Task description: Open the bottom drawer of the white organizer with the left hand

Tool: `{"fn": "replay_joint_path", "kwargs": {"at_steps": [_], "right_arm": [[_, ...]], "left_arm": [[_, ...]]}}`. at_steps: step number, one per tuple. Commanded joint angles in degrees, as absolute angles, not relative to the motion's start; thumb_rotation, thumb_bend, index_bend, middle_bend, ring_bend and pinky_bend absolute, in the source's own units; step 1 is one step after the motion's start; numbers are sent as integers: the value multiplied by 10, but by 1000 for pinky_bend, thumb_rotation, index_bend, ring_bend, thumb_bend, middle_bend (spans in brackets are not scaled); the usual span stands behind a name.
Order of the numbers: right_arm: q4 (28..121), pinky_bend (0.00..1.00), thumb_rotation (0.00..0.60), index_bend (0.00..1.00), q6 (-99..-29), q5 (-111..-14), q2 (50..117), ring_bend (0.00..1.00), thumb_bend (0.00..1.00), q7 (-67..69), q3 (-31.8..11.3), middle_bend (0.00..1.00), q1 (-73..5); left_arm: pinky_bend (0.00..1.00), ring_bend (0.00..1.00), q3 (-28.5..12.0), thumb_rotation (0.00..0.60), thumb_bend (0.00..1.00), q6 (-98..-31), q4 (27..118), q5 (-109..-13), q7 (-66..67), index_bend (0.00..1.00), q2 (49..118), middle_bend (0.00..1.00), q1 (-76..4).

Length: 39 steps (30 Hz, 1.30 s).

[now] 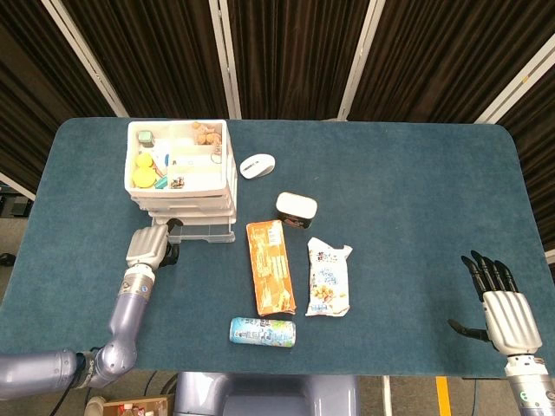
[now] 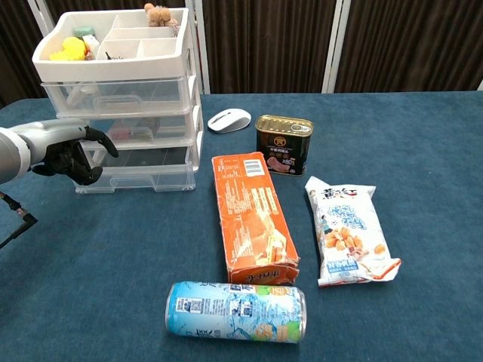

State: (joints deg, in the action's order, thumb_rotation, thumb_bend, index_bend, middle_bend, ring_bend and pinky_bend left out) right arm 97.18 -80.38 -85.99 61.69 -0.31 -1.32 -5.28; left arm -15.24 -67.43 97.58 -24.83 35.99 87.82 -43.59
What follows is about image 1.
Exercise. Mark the black tin with white lid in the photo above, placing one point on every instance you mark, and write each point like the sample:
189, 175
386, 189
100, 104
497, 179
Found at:
296, 206

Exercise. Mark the teal small item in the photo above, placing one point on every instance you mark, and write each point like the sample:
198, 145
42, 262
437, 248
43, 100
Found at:
162, 183

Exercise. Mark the blue beverage can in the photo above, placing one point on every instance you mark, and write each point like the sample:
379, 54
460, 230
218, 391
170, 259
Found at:
262, 332

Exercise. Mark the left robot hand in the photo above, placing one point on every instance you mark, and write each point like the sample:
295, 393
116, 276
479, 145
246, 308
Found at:
145, 247

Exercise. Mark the orange snack box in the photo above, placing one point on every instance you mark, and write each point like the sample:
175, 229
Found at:
271, 268

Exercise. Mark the blue felt table mat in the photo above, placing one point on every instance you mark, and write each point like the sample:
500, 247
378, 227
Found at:
390, 216

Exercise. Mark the black pleated curtain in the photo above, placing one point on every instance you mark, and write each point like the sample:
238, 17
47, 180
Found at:
152, 56
442, 56
34, 86
295, 56

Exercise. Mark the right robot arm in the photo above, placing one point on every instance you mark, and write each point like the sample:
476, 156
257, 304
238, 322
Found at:
526, 385

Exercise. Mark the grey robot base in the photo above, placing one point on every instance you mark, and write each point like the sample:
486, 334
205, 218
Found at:
269, 394

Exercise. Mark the white partition post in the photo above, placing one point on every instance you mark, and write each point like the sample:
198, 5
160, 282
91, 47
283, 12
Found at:
15, 185
516, 82
82, 56
225, 56
361, 56

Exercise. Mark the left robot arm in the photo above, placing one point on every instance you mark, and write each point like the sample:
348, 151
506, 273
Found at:
126, 312

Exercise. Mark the large yellow round lid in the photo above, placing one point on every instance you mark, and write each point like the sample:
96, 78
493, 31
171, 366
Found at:
144, 177

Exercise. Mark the brown nut cluster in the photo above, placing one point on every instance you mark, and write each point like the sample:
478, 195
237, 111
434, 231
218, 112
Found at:
206, 134

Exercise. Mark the white snack bag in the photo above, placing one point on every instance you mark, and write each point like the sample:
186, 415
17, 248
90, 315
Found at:
328, 277

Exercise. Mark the dark binder clips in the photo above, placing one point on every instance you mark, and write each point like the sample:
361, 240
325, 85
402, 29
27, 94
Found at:
177, 183

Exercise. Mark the white drawer organizer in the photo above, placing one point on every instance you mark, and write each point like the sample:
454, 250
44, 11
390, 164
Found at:
204, 197

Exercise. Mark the small yellow round lid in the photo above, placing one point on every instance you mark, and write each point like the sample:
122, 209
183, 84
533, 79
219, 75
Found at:
144, 160

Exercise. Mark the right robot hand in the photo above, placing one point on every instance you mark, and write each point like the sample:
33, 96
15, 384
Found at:
511, 320

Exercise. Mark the white computer mouse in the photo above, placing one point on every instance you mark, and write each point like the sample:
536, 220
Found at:
256, 166

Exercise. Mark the small green box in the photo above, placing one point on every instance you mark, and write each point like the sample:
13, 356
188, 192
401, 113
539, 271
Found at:
145, 137

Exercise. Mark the cardboard box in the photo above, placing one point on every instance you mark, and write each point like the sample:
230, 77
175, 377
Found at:
134, 407

